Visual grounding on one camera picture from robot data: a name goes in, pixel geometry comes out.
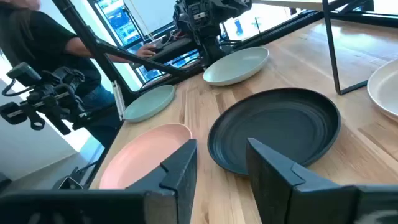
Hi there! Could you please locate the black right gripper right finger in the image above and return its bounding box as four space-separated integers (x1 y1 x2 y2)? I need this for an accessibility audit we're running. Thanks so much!
245 138 358 224

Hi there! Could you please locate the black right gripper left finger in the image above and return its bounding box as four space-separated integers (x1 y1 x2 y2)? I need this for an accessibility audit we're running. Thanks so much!
126 139 198 224

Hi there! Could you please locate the pink plate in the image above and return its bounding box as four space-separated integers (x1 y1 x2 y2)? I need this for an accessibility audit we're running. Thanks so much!
99 123 193 190

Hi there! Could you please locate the pale whitish deep plate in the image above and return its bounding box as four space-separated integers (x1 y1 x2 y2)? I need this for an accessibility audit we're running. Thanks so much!
202 46 270 87

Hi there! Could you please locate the black ribbed plate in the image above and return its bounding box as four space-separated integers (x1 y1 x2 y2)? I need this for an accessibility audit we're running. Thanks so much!
207 87 342 177

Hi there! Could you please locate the sage green plate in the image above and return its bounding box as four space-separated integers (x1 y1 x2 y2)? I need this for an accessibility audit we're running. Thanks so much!
123 84 177 123

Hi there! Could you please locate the small beige plate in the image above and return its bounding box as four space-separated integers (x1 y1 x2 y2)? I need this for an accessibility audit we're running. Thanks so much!
366 58 398 124

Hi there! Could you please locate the person's hand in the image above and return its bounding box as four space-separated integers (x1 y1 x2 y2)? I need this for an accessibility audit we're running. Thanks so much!
135 42 158 59

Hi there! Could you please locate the person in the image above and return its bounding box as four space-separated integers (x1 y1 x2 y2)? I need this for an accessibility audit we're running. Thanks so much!
0 0 158 147

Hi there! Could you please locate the black aluminium rig frame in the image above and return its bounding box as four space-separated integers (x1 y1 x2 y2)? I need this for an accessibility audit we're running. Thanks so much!
51 0 398 190

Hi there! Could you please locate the silver frame bracket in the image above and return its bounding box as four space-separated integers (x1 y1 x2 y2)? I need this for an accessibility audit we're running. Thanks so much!
111 80 126 121

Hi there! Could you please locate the black wire dish rack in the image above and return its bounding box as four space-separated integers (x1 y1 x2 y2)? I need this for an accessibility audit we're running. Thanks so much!
251 0 398 96

